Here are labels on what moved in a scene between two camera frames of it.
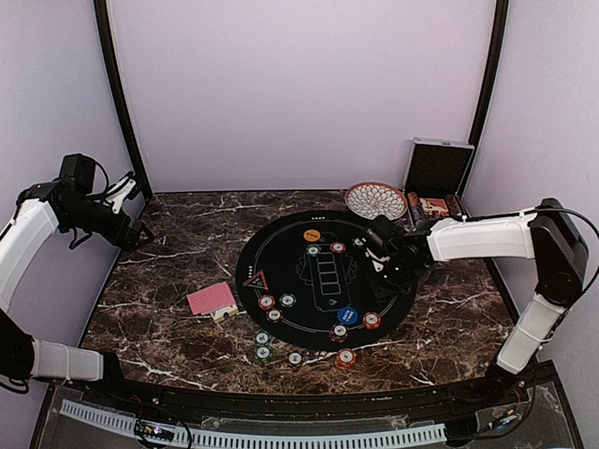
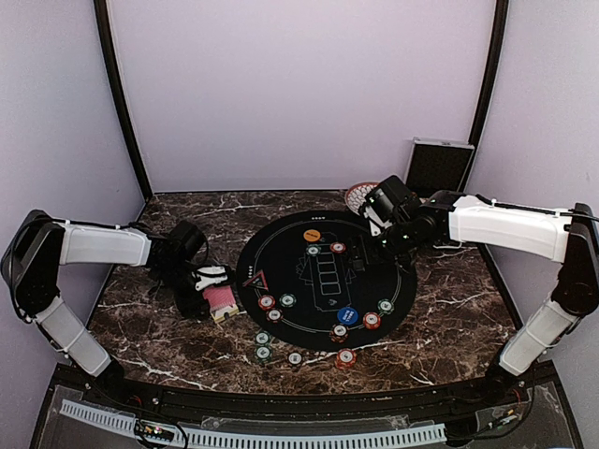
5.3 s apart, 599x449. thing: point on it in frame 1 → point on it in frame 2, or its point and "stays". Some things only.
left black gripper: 127,243 → 191,307
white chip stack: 295,358 stays
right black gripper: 384,293 → 402,259
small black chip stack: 274,315 stays
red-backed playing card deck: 210,300 stays
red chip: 266,302 stays
